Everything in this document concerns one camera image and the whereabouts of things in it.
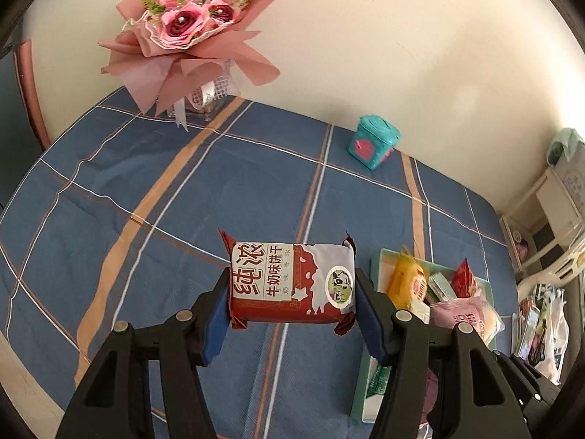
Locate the mint green silver packet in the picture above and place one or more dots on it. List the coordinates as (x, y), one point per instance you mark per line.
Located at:
(441, 286)

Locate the yellow snack packet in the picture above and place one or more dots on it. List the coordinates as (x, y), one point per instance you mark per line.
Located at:
(404, 281)

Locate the red crinkled snack packet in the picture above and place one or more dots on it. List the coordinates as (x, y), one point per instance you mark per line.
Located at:
(466, 279)

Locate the green cake packet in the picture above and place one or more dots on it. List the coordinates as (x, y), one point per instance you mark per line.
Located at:
(379, 382)

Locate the teal cloth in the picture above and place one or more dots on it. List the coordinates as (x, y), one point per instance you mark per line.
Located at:
(564, 141)

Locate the clear glass vase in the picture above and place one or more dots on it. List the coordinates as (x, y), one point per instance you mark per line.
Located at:
(208, 98)

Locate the blue plaid tablecloth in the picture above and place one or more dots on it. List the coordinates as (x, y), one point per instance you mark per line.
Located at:
(114, 192)

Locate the pink chair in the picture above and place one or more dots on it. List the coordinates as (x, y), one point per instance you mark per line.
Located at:
(29, 96)

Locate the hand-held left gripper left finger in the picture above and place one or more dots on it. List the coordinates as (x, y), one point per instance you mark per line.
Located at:
(215, 329)

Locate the white wooden chair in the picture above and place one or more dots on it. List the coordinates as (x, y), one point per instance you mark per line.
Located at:
(553, 260)

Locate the pink flower bouquet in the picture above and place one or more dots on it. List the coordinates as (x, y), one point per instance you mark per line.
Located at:
(192, 23)

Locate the red white biscuit packet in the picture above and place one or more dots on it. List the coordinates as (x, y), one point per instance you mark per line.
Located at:
(283, 283)

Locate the white wooden cabinet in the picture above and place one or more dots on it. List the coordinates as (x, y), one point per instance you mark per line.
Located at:
(560, 192)

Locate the teal box with pink prints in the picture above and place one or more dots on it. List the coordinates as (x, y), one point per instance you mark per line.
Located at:
(372, 144)

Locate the shallow green cardboard box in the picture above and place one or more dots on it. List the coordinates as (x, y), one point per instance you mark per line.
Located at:
(365, 393)

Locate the printed plastic bag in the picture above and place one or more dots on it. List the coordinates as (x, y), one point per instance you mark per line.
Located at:
(550, 324)

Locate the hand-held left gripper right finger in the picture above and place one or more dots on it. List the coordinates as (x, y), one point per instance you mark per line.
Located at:
(370, 329)

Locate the round white bun packet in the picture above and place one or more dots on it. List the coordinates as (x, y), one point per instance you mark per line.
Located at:
(491, 322)

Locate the pink swiss roll packet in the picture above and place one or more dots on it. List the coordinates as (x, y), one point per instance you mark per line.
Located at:
(457, 313)

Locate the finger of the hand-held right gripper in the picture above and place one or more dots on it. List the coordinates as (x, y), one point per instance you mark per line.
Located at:
(525, 372)

